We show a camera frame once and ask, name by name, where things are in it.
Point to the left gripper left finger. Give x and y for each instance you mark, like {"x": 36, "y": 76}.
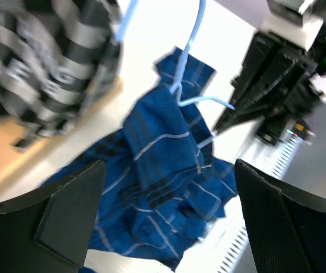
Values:
{"x": 49, "y": 229}

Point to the blue plaid shirt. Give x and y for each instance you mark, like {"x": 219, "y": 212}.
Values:
{"x": 161, "y": 189}

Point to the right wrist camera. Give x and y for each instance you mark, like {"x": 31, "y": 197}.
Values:
{"x": 297, "y": 12}

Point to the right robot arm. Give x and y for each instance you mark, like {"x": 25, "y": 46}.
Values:
{"x": 311, "y": 38}

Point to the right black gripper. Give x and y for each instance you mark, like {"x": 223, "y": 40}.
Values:
{"x": 271, "y": 70}

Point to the black white checkered shirt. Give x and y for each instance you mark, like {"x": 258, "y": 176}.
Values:
{"x": 57, "y": 58}

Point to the slotted cable duct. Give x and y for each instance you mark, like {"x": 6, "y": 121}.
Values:
{"x": 234, "y": 250}

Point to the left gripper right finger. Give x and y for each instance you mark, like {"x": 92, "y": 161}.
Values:
{"x": 286, "y": 225}

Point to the wooden clothes rack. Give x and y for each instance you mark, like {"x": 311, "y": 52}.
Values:
{"x": 16, "y": 161}

